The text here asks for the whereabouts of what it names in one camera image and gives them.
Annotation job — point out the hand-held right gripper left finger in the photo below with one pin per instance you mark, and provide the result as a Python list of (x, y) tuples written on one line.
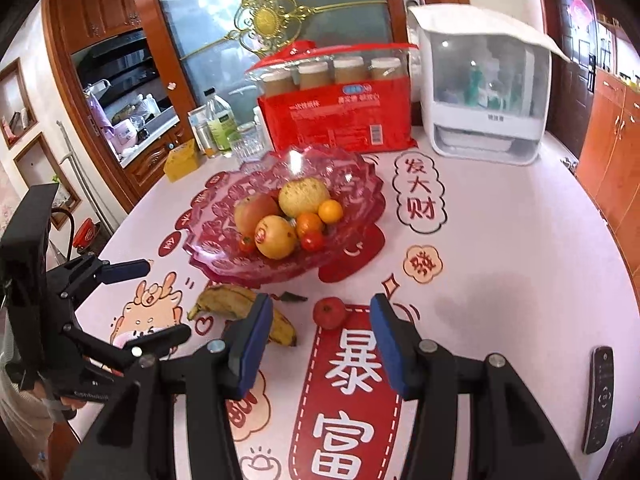
[(255, 345)]

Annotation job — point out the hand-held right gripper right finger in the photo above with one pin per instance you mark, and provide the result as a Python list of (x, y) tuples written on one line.
[(395, 345)]

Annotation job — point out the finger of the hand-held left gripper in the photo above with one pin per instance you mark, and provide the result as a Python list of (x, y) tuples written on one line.
[(165, 336), (125, 271)]

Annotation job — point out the small red apple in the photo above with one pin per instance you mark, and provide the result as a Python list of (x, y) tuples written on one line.
[(329, 313)]

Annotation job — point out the cherry tomato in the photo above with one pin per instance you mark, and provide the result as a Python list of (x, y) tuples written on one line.
[(312, 241), (246, 245)]

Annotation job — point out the large orange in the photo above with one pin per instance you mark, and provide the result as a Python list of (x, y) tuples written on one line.
[(276, 239)]

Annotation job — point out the tangerine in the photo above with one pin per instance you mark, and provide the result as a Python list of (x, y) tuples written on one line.
[(309, 224), (331, 211)]

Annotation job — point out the pink glass fruit bowl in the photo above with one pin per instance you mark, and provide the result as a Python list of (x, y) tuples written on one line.
[(350, 180)]

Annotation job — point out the yellow banana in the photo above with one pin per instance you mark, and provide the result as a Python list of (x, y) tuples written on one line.
[(225, 300)]

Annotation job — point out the red object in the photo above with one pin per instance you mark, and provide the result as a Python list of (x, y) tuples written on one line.
[(85, 232)]

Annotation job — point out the small green leaf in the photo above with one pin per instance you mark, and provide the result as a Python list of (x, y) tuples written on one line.
[(292, 297)]

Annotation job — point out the wooden kitchen cabinet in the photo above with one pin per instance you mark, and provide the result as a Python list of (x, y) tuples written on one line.
[(150, 160)]

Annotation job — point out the yellow box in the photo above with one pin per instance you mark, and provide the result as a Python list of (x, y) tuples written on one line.
[(181, 160)]

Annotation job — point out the red yellow apple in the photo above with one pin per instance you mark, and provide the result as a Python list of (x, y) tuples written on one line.
[(252, 212)]

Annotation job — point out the printed tablecloth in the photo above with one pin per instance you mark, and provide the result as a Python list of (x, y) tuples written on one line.
[(500, 260)]

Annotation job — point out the metal can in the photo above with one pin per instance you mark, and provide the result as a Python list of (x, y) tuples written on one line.
[(204, 142)]

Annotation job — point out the yellow pear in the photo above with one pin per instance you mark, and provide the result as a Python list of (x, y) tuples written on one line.
[(304, 195)]

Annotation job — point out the white carton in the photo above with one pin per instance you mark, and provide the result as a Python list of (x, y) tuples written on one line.
[(196, 119)]

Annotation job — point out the green label glass bottle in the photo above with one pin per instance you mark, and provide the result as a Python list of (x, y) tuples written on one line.
[(220, 125)]

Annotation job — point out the clear glass cup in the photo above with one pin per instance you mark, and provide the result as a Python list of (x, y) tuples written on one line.
[(247, 145)]

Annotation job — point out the black remote control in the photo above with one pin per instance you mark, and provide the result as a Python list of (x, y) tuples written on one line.
[(600, 400)]

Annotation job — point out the black range hood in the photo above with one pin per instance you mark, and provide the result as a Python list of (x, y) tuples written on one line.
[(120, 55)]

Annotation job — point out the white countertop storage cabinet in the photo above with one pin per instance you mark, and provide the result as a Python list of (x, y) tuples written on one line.
[(475, 135)]

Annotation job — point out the red carton with clear lid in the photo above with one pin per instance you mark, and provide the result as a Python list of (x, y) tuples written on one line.
[(325, 120)]

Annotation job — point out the frosted glass door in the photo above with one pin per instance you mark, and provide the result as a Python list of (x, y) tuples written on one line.
[(210, 35)]

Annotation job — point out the wooden sideboard cabinet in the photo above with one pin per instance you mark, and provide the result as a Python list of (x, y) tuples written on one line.
[(610, 160)]

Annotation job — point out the dark wooden door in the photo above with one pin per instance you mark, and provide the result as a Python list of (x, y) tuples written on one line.
[(565, 85)]

